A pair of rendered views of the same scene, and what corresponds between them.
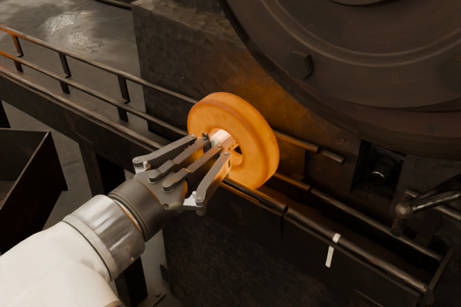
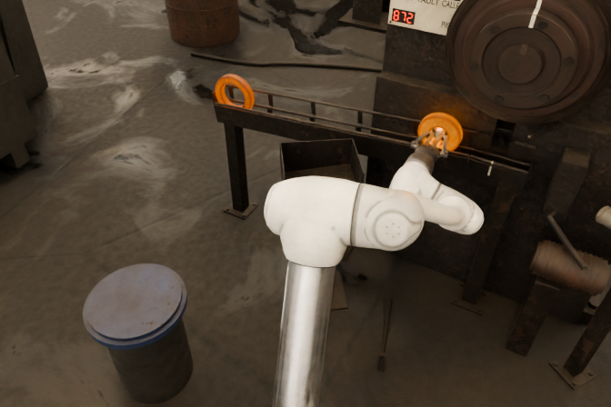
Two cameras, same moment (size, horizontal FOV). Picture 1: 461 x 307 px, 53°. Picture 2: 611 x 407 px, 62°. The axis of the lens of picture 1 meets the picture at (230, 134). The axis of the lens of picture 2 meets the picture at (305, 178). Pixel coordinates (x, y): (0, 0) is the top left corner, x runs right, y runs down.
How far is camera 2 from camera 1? 1.26 m
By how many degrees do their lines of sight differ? 9
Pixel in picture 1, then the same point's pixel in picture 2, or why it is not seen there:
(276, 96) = (456, 112)
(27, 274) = (415, 173)
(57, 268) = (422, 172)
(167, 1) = (393, 74)
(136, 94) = not seen: hidden behind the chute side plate
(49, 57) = (188, 107)
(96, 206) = (419, 155)
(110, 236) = (428, 163)
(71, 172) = (257, 184)
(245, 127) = (453, 124)
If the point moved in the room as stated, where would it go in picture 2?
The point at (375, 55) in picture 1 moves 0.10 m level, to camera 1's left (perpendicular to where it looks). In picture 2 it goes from (521, 94) to (489, 98)
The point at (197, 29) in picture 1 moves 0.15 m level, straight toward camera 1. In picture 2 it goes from (417, 86) to (436, 108)
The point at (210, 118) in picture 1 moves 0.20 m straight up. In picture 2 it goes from (433, 124) to (444, 71)
